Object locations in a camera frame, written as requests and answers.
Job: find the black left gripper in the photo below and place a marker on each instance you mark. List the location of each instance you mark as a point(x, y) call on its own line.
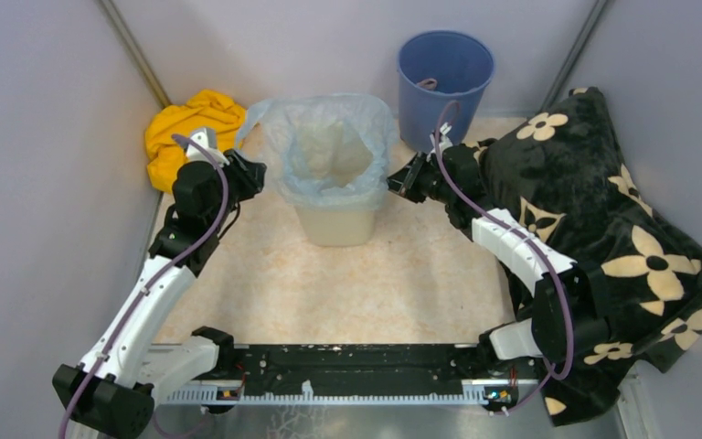
point(250, 175)

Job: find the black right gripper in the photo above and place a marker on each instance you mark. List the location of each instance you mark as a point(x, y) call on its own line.
point(405, 181)

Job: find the light blue trash bag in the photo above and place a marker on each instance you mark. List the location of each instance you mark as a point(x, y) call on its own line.
point(270, 129)

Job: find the beige plastic trash bin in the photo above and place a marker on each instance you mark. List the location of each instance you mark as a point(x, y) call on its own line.
point(336, 218)

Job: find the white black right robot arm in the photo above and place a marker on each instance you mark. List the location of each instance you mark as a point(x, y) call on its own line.
point(565, 302)

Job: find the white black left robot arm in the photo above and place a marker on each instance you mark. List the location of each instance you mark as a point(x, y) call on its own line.
point(115, 388)

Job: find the blue plastic trash bin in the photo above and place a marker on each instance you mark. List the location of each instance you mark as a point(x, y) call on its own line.
point(463, 66)

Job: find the yellow crumpled cloth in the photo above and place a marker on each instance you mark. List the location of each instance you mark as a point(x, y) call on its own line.
point(207, 108)

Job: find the black floral blanket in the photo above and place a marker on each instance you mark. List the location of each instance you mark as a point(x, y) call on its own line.
point(563, 177)

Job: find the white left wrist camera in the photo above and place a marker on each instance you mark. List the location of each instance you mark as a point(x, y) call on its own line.
point(206, 138)

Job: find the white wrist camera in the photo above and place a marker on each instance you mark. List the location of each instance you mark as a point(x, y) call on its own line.
point(440, 141)
point(206, 138)

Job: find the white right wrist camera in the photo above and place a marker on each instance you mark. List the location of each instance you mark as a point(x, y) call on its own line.
point(440, 141)

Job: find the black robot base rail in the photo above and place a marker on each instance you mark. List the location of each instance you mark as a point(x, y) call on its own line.
point(351, 372)

